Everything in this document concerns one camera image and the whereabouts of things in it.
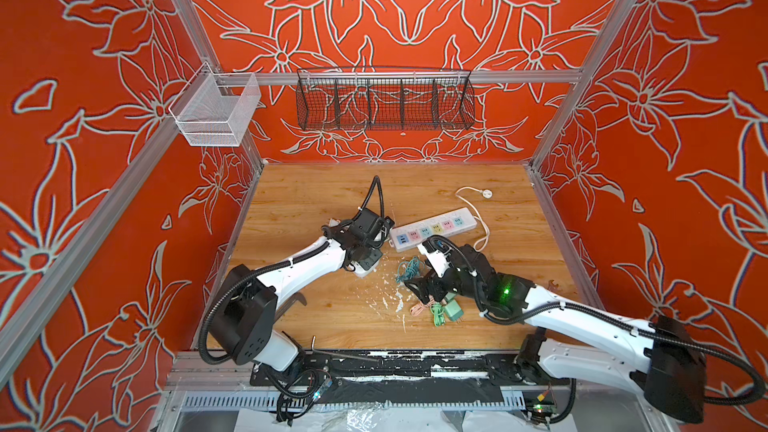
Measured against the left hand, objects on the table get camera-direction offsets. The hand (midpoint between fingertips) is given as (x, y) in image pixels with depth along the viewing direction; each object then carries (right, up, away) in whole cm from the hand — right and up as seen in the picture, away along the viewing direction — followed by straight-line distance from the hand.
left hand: (367, 245), depth 87 cm
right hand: (+12, -5, -12) cm, 17 cm away
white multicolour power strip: (+15, +2, +9) cm, 18 cm away
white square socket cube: (-2, -9, +2) cm, 9 cm away
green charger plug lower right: (+24, -17, -7) cm, 30 cm away
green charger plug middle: (+20, -8, -20) cm, 29 cm away
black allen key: (-20, -15, -1) cm, 25 cm away
